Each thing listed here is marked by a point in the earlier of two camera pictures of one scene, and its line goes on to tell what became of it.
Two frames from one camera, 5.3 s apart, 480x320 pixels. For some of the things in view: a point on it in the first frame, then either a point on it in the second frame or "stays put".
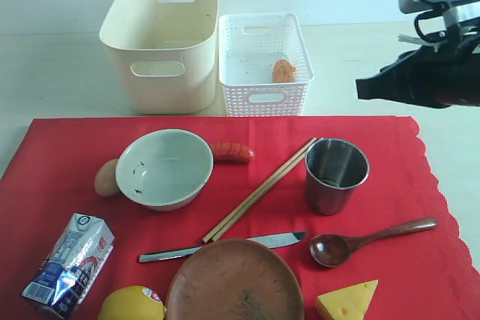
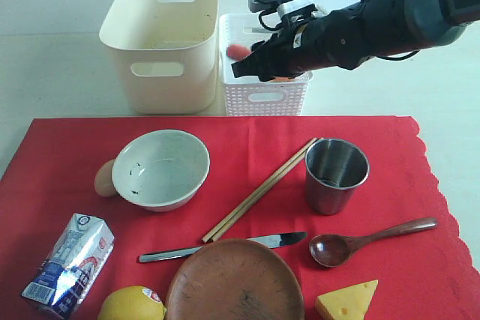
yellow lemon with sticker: (132, 303) stays put
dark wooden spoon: (334, 250) stays put
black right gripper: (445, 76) to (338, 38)
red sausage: (230, 152) to (237, 52)
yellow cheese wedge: (350, 303) stays put
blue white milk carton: (72, 267) stays put
